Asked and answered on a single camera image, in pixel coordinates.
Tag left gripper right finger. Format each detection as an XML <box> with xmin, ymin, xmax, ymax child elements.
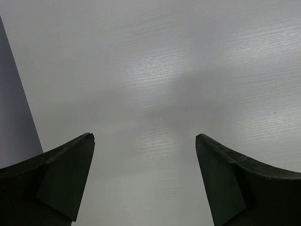
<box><xmin>196</xmin><ymin>134</ymin><xmax>301</xmax><ymax>226</ymax></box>

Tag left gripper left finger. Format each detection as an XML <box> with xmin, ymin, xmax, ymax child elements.
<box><xmin>0</xmin><ymin>133</ymin><xmax>95</xmax><ymax>226</ymax></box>

